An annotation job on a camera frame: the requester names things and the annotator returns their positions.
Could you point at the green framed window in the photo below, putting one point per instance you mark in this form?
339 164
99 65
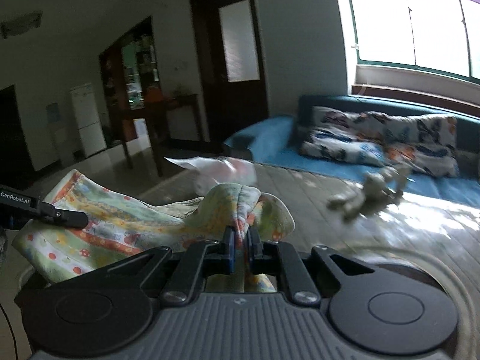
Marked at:
382 26

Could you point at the butterfly print pillow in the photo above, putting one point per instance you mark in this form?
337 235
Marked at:
427 138
337 120
337 150

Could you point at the brown wooden window ledge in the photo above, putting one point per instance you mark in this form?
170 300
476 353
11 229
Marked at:
412 97

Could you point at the white tissue pack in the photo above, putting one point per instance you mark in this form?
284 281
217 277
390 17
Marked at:
225 174

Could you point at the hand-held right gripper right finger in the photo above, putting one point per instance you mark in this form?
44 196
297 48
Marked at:
250 243

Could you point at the blue sofa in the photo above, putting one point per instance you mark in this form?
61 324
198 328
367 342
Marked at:
270 138

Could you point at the beige plush bunny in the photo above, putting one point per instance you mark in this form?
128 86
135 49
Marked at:
369 195

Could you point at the white refrigerator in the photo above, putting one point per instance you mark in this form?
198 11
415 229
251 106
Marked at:
86 120

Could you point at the dark wooden side table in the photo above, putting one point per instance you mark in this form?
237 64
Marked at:
168 105

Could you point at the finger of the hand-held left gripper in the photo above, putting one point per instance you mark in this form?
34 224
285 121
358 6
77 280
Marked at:
63 215

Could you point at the dark wooden display cabinet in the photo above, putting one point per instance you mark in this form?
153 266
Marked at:
112 82

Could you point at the dark wooden glass door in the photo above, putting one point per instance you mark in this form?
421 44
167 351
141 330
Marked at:
204 63

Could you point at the round black table hotplate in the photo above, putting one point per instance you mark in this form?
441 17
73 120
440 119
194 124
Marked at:
416 275

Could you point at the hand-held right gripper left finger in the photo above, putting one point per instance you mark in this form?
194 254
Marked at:
232 240

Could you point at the floral printed button shirt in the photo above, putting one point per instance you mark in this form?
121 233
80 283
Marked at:
112 228

